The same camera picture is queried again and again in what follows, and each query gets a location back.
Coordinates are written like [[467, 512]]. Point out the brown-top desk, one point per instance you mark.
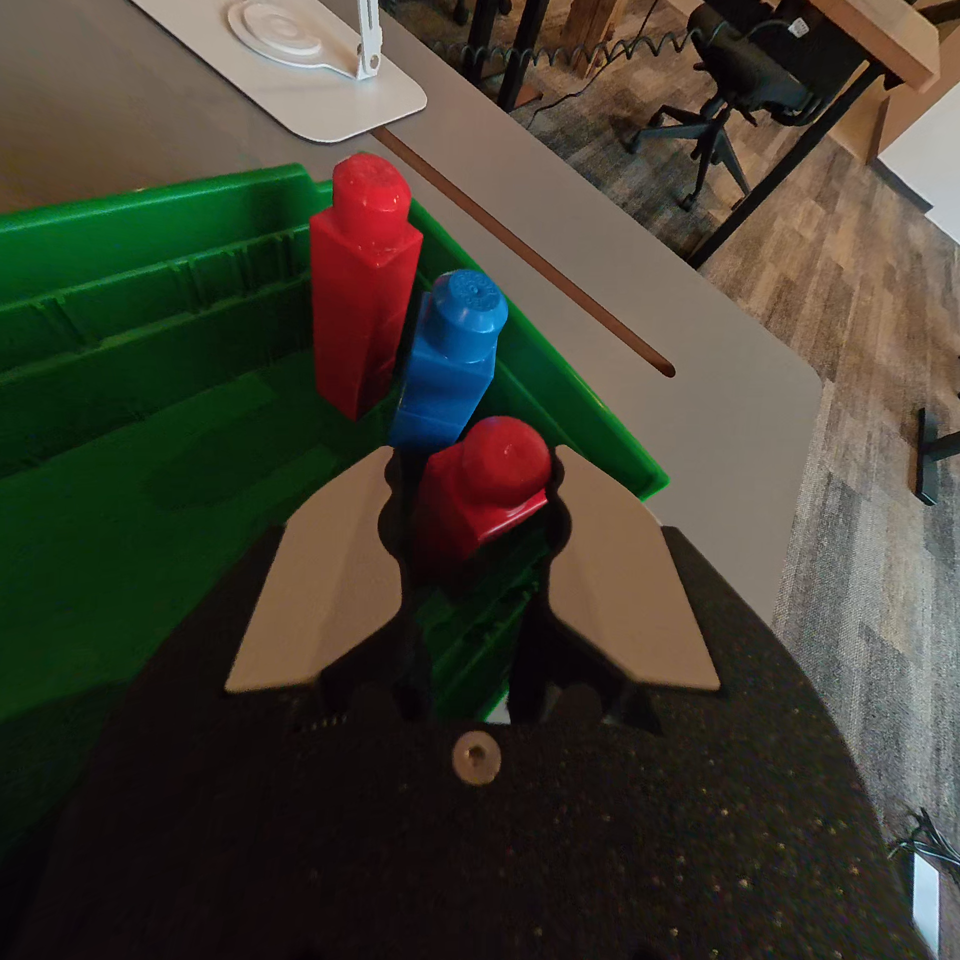
[[877, 30]]

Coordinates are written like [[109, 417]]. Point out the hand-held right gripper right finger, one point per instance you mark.
[[630, 592]]

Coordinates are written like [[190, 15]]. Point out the black office chair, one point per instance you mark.
[[742, 75]]

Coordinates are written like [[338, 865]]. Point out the green plastic bin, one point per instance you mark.
[[150, 450]]

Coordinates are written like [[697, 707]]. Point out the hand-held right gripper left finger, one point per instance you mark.
[[322, 585]]

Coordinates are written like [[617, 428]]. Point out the blue block tower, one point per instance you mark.
[[446, 360]]

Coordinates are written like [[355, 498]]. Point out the red mega block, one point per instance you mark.
[[495, 472]]

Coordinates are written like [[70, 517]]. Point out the white document stand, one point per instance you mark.
[[337, 97]]

